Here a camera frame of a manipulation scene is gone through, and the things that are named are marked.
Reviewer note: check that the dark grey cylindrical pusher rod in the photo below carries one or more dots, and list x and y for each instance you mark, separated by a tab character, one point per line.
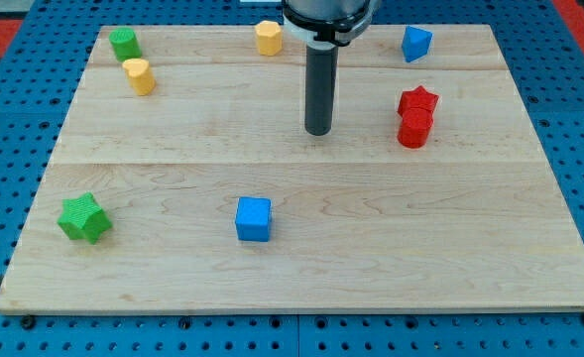
320	77

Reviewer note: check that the blue triangle block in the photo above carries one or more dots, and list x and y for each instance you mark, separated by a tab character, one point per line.
416	43

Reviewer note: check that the yellow octagon block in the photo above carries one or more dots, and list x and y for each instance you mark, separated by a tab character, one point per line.
269	38

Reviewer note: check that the red star block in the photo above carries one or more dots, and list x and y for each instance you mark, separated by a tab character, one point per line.
419	98

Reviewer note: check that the red cylinder block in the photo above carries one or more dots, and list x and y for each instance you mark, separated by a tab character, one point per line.
415	127

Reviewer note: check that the blue cube block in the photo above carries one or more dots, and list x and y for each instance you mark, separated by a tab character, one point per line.
253	219

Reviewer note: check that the light wooden board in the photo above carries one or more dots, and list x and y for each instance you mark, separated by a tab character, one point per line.
472	222

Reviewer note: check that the yellow heart block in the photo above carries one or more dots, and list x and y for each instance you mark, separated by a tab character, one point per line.
140	76

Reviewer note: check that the green cylinder block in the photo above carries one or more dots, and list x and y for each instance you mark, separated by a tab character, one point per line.
124	43

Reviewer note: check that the green star block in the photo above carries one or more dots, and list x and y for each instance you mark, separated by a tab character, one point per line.
82	218

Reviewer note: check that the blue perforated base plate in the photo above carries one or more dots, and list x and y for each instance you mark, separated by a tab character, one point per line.
40	73

